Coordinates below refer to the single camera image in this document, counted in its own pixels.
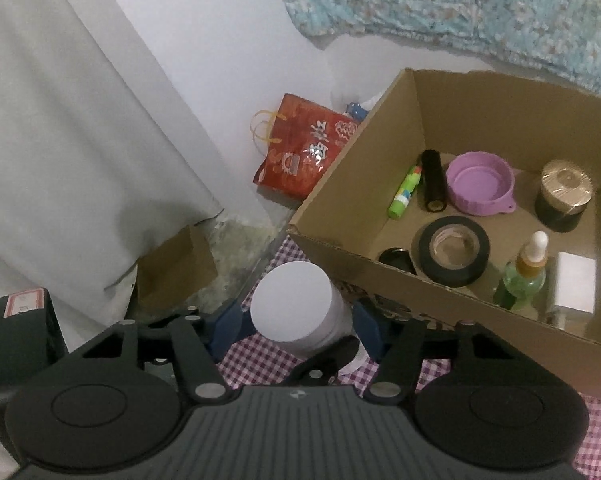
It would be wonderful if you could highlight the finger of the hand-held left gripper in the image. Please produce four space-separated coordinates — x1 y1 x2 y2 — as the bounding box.
290 351 342 387

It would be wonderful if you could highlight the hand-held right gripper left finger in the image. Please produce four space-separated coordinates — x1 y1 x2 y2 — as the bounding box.
83 305 255 403

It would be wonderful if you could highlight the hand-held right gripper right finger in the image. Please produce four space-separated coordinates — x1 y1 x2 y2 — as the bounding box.
353 297 519 406

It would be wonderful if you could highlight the brown cardboard box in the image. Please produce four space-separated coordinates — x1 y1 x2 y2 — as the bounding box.
286 67 601 401

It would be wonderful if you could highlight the white plastic bottle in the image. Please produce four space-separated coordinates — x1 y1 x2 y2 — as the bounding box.
250 261 354 357

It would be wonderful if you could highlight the black oval case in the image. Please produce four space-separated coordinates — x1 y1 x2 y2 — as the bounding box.
379 247 417 276

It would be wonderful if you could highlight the black tape roll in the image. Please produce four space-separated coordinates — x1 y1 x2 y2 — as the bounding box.
417 216 491 288

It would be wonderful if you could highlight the green glue stick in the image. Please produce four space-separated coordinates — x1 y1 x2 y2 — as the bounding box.
388 165 422 219

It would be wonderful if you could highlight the black cylinder tube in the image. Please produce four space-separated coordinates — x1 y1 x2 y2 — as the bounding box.
419 149 449 213

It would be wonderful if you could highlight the green dropper bottle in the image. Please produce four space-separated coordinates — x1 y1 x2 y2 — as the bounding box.
493 231 549 311

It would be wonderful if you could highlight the purple collapsible cup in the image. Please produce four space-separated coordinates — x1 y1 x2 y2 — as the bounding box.
445 152 517 217

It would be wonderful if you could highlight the white charger plug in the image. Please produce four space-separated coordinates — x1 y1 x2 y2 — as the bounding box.
545 252 597 328

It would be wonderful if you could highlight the dark jar with gold lid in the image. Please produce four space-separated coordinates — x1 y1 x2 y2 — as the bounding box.
534 160 595 233

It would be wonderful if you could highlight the red printed bag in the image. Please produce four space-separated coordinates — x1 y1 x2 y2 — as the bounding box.
252 92 361 201

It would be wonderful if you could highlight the grey white curtain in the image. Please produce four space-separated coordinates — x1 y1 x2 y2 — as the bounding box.
0 0 226 351

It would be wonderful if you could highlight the clear plastic bag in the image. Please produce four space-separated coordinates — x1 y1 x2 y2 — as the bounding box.
331 85 386 111

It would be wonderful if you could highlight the purple checked tablecloth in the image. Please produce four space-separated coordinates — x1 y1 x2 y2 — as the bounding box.
215 237 601 480

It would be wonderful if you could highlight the blue floral cloth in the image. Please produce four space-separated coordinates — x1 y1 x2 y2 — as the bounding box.
269 0 601 106

